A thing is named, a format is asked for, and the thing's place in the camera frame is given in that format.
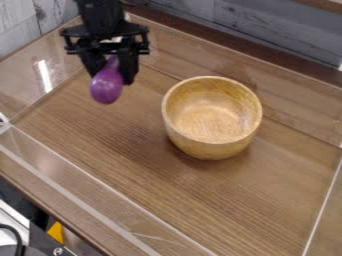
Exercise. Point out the purple toy eggplant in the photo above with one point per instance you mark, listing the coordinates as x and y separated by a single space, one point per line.
107 83

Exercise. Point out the clear acrylic table barrier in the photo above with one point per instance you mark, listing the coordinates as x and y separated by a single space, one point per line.
98 166

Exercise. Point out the brown wooden bowl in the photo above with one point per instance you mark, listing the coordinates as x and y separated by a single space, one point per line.
212 115

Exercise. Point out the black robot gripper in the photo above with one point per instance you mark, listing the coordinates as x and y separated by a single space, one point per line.
103 23

